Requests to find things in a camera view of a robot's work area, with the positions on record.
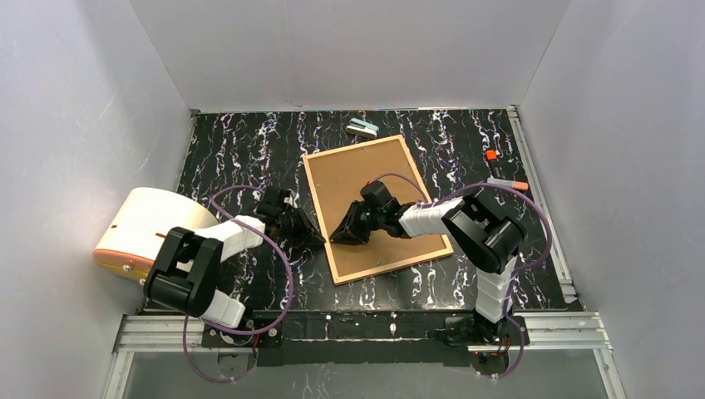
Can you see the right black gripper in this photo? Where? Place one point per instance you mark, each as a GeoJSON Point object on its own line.
{"type": "Point", "coordinates": [358, 219]}

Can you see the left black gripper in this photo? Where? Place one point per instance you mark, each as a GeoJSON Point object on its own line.
{"type": "Point", "coordinates": [297, 225]}

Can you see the wooden picture frame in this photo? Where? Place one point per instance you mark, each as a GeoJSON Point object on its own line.
{"type": "Point", "coordinates": [377, 212]}

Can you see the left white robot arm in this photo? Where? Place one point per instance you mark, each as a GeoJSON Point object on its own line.
{"type": "Point", "coordinates": [185, 271]}

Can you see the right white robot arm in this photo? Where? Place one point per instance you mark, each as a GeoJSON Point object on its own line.
{"type": "Point", "coordinates": [487, 235]}

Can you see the teal white stapler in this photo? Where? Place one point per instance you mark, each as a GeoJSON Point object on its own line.
{"type": "Point", "coordinates": [362, 128]}

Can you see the black marker orange cap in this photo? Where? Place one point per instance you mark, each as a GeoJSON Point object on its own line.
{"type": "Point", "coordinates": [494, 164]}

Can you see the grey marker salmon cap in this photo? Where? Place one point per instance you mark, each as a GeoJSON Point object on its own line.
{"type": "Point", "coordinates": [512, 184]}

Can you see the white cylindrical orange-based device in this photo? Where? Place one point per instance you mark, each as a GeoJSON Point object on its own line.
{"type": "Point", "coordinates": [132, 241]}

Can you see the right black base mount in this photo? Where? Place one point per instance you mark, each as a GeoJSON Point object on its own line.
{"type": "Point", "coordinates": [494, 339]}

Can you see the aluminium rail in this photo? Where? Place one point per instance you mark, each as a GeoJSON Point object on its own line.
{"type": "Point", "coordinates": [547, 331]}

